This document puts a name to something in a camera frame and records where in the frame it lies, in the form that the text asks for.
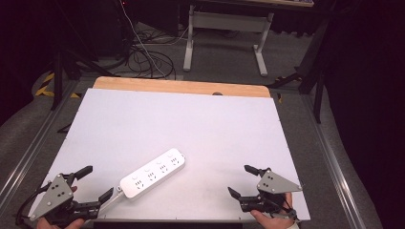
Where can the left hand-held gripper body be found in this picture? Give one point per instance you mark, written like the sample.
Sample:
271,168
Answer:
54,194

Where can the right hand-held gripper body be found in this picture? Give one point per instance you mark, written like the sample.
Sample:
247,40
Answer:
275,184

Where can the white power strip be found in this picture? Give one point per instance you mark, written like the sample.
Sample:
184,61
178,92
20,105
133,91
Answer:
153,173

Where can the person's left hand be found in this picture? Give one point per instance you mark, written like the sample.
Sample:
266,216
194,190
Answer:
74,224

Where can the person's right hand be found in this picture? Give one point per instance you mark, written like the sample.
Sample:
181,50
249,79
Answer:
277,223

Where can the white board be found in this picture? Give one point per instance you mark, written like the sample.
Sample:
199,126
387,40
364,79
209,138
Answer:
178,133

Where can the yellow black hazard tape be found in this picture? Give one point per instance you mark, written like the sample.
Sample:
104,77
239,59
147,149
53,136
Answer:
47,87

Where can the black metal stand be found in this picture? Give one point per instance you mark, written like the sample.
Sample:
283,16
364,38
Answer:
68,66
313,73

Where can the wooden table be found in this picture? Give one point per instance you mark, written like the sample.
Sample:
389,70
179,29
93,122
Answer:
178,86

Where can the aluminium rail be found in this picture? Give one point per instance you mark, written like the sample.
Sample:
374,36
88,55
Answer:
28,152
334,159

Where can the white metal desk frame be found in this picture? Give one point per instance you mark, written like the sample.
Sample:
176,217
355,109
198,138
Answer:
227,22

